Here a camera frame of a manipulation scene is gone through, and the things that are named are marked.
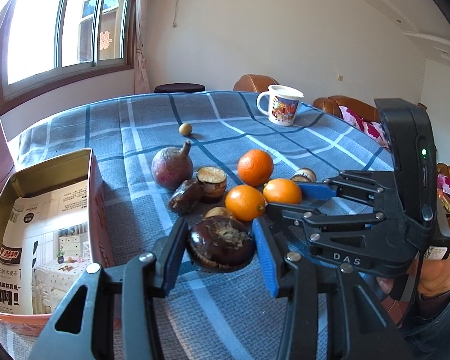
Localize large orange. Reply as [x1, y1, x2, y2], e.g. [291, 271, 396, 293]
[225, 184, 266, 222]

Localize dark purple mangosteen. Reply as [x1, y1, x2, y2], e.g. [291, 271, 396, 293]
[186, 215, 256, 273]

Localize small round longan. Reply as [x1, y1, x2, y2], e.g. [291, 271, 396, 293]
[178, 123, 193, 137]

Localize person's right hand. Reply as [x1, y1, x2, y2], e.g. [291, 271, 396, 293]
[417, 254, 450, 298]

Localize orange near gripper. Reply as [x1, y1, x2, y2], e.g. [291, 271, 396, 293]
[262, 178, 302, 204]

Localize half fruit behind oranges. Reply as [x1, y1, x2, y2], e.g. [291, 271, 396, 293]
[291, 167, 317, 183]

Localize brown leather sofa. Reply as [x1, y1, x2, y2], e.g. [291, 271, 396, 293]
[313, 95, 450, 248]

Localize floral pink cushion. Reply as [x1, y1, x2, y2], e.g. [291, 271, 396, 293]
[339, 106, 389, 149]

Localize orange at back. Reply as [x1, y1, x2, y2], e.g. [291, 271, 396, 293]
[237, 149, 274, 187]

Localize small brown kiwi-like fruit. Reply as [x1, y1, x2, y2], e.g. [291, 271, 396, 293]
[204, 206, 233, 218]

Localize printed paper leaflet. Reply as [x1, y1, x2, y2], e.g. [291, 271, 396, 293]
[0, 180, 92, 314]

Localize halved dark passion fruit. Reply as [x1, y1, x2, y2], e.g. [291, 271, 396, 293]
[196, 166, 227, 203]

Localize pink metal tin box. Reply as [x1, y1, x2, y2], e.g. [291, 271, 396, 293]
[0, 148, 115, 336]

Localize blue plaid tablecloth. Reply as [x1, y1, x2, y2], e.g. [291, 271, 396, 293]
[13, 91, 392, 359]

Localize white cartoon mug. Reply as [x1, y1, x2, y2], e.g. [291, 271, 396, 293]
[256, 85, 304, 127]

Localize dark brown date piece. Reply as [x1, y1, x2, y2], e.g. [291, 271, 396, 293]
[168, 179, 203, 215]

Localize purple round fruit with stem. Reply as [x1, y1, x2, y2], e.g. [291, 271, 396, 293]
[151, 140, 193, 190]

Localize dark round stool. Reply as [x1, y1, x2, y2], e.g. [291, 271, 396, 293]
[154, 83, 206, 94]

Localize pink curtain right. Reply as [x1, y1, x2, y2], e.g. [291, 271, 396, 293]
[134, 0, 150, 94]

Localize window with wooden frame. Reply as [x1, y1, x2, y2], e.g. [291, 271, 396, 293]
[0, 0, 135, 115]

